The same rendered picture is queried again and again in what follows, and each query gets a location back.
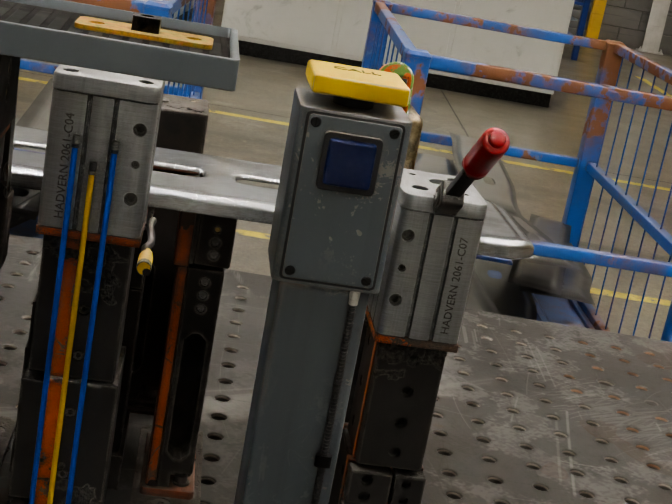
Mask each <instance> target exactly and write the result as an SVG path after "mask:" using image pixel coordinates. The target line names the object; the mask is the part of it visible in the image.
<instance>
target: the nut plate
mask: <svg viewBox="0 0 672 504"><path fill-rule="evenodd" d="M161 21H162V17H161V16H155V15H149V14H143V13H137V12H135V13H134V14H133V18H132V24H129V23H123V22H117V21H111V20H105V19H99V18H93V17H86V16H80V17H79V18H78V19H77V20H76V21H75V23H74V27H75V28H78V29H83V30H89V31H95V32H102V33H108V34H114V35H120V36H126V37H132V38H138V39H144V40H150V41H156V42H162V43H168V44H174V45H180V46H186V47H192V48H198V49H204V50H212V47H213V40H214V39H213V38H211V37H206V36H201V35H195V34H189V33H183V32H177V31H171V30H165V29H161Z"/></svg>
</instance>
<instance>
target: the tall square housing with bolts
mask: <svg viewBox="0 0 672 504"><path fill-rule="evenodd" d="M165 82H166V81H163V80H157V79H151V78H144V77H138V76H132V75H126V74H120V73H113V72H107V71H101V70H95V69H88V68H82V67H76V66H70V65H63V64H60V65H59V66H58V67H57V68H56V70H55V71H54V74H53V82H52V86H53V91H52V100H51V108H50V117H49V126H48V135H47V144H46V152H45V161H44V170H43V179H42V188H41V197H40V205H39V214H38V222H37V224H36V229H35V233H37V234H43V235H44V236H43V247H42V256H41V264H40V273H39V282H38V291H37V299H36V308H35V317H34V325H33V334H32V343H31V351H30V358H29V360H28V363H27V365H26V368H25V370H24V373H23V375H22V378H21V384H20V393H19V402H18V411H17V420H16V428H15V437H14V446H13V455H12V464H11V472H10V481H9V490H8V498H7V504H105V499H106V492H107V485H108V477H109V470H110V463H111V456H112V448H113V441H114V434H115V427H116V420H117V412H118V405H119V398H120V391H121V383H122V376H123V369H124V362H125V354H126V346H123V345H122V340H123V332H124V325H125V318H126V311H127V303H128V296H129V289H130V281H131V274H132V267H133V259H134V252H135V248H140V245H141V241H142V236H143V232H144V227H145V222H146V218H147V213H148V200H149V193H150V186H151V178H152V171H153V164H154V157H155V150H156V142H157V135H158V128H159V121H160V113H161V106H162V99H163V90H164V87H165Z"/></svg>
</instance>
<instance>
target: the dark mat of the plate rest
mask: <svg viewBox="0 0 672 504"><path fill-rule="evenodd" d="M80 16H86V17H93V18H99V19H105V20H111V21H117V22H123V23H129V24H132V22H130V21H124V20H118V19H112V18H106V17H100V16H93V15H87V14H81V13H75V12H69V11H63V10H57V9H51V8H45V7H39V6H33V5H27V4H21V3H15V2H9V1H3V0H0V20H1V21H7V22H13V23H19V24H25V25H31V26H38V27H44V28H50V29H56V30H62V31H68V32H74V33H80V34H86V35H92V36H99V37H105V38H111V39H117V40H123V41H129V42H135V43H141V44H147V45H154V46H160V47H166V48H172V49H178V50H184V51H190V52H196V53H202V54H208V55H215V56H221V57H227V58H230V46H229V38H226V37H220V36H214V35H208V34H202V33H196V32H190V31H184V30H178V29H172V28H166V27H161V29H165V30H171V31H177V32H183V33H189V34H195V35H201V36H206V37H211V38H213V39H214V40H213V47H212V50H204V49H198V48H192V47H186V46H180V45H174V44H168V43H162V42H156V41H150V40H144V39H138V38H132V37H126V36H120V35H114V34H108V33H102V32H95V31H89V30H83V29H78V28H75V27H74V23H75V21H76V20H77V19H78V18H79V17H80Z"/></svg>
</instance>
